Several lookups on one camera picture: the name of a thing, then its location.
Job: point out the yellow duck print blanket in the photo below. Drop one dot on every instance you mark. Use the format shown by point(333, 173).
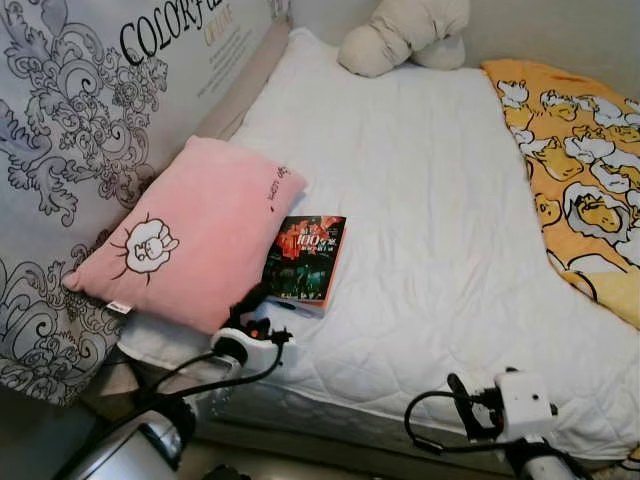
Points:
point(580, 170)

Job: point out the beige plush toy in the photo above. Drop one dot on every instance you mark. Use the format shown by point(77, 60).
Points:
point(400, 35)

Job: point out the white quilted mattress pad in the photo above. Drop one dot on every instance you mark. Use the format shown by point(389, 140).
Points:
point(420, 200)

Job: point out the grey floral printed headboard cushion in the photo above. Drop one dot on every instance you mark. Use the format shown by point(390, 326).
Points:
point(80, 120)

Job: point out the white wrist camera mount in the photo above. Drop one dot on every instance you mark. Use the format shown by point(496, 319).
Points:
point(262, 355)
point(522, 398)

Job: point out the pink sheep print pillow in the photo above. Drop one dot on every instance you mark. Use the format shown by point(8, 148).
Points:
point(190, 230)

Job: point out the dark red cover book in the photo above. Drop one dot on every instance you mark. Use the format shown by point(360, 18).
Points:
point(305, 265)

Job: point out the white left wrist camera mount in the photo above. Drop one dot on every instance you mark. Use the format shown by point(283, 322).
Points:
point(262, 355)

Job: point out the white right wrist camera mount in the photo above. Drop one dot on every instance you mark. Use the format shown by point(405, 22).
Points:
point(522, 398)

